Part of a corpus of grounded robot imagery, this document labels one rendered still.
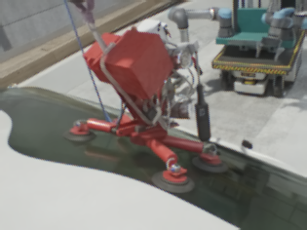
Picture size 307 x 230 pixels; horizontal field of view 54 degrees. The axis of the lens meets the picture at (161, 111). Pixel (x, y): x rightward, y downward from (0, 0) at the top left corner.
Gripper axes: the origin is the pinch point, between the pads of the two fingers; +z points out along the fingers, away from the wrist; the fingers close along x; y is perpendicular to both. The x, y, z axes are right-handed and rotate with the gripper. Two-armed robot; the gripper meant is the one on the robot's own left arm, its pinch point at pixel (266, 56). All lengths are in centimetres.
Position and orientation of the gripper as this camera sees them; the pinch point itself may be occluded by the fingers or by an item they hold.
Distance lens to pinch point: 237.3
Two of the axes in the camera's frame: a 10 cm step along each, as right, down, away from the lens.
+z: -1.9, 9.3, 3.2
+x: 8.1, 3.3, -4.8
